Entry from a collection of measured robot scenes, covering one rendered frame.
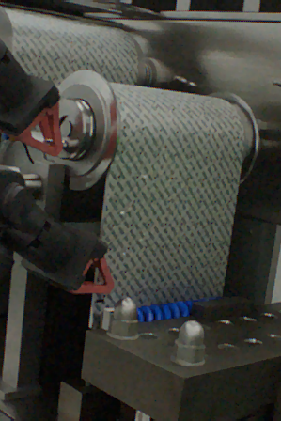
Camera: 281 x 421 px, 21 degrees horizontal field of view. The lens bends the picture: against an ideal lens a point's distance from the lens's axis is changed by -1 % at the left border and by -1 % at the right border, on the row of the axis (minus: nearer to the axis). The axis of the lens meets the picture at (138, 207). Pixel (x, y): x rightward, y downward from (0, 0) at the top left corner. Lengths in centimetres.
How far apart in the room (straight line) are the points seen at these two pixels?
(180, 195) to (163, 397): 30
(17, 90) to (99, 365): 32
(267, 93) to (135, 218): 33
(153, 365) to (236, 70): 56
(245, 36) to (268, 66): 7
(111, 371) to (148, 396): 6
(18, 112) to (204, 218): 32
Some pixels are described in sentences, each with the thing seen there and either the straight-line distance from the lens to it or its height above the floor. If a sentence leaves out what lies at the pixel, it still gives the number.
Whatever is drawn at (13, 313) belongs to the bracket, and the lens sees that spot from 99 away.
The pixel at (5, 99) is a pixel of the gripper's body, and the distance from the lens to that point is 84.
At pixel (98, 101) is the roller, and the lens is 91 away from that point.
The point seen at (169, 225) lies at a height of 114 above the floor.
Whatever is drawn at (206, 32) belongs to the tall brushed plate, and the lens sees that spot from 126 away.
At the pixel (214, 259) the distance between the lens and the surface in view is 106.
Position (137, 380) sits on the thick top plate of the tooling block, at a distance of 82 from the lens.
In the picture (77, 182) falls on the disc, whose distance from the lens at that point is 94.
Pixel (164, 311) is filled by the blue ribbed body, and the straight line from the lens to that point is 97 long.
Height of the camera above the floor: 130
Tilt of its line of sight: 8 degrees down
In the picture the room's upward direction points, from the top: 7 degrees clockwise
